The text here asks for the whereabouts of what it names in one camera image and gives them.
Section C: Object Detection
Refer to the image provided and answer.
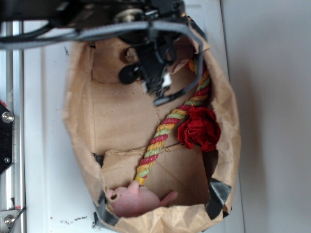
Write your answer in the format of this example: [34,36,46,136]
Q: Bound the grey braided cable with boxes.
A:
[0,20,207,106]

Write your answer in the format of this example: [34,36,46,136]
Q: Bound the red yellow green rope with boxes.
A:
[133,58,211,186]

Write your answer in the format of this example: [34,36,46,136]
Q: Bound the aluminium frame rail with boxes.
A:
[0,20,27,233]

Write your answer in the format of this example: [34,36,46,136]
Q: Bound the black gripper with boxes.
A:
[119,36,177,97]

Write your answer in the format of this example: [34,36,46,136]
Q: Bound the pink plush toy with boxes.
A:
[107,181,178,217]

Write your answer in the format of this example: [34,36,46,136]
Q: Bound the brown paper bag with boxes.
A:
[63,38,241,233]

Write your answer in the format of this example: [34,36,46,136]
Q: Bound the brown rough rock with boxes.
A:
[121,47,139,64]

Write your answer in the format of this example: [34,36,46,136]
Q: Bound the black metal bracket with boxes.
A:
[0,101,14,175]

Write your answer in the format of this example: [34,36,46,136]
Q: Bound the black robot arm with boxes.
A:
[0,0,187,98]

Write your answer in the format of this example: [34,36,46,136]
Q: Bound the red crumpled cloth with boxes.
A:
[177,106,221,152]

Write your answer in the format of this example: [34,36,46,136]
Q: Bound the white plastic tray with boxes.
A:
[24,0,245,233]

